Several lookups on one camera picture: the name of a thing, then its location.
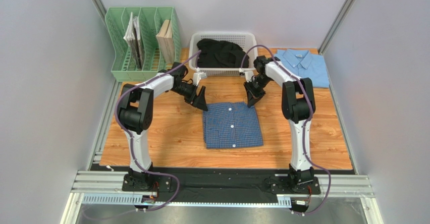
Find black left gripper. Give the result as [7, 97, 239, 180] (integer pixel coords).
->
[172, 82, 208, 112]

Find blue checked long sleeve shirt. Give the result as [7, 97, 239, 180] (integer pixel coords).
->
[202, 102, 263, 149]

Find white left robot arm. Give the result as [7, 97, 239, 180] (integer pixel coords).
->
[115, 63, 208, 183]

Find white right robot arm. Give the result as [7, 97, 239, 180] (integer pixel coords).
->
[244, 56, 315, 193]

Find black garment in basket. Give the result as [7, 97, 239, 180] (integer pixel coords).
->
[197, 38, 249, 68]

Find white plastic basket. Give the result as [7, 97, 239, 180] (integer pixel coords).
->
[188, 31, 257, 76]

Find folded light blue shirt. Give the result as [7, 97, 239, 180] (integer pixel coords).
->
[275, 49, 329, 88]

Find tan book in organizer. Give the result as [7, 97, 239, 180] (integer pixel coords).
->
[156, 20, 175, 64]

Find green plastic file organizer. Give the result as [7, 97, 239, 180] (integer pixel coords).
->
[105, 7, 182, 82]

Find white papers in organizer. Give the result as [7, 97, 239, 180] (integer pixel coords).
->
[123, 12, 145, 70]

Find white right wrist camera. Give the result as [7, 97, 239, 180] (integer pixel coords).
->
[238, 68, 254, 82]

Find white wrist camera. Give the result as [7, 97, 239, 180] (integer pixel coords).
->
[192, 71, 207, 86]
[238, 68, 254, 82]

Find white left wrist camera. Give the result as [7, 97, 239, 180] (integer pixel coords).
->
[192, 71, 207, 86]

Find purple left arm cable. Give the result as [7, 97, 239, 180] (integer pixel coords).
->
[80, 50, 202, 214]

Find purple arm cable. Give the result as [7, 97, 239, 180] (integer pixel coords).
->
[240, 45, 333, 216]
[80, 50, 202, 214]

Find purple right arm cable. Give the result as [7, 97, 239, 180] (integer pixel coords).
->
[240, 45, 333, 216]

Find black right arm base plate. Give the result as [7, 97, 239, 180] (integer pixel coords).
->
[264, 176, 321, 195]

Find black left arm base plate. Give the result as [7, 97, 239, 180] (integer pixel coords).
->
[122, 173, 175, 192]

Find aluminium rail frame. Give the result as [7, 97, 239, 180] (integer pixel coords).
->
[62, 82, 374, 223]

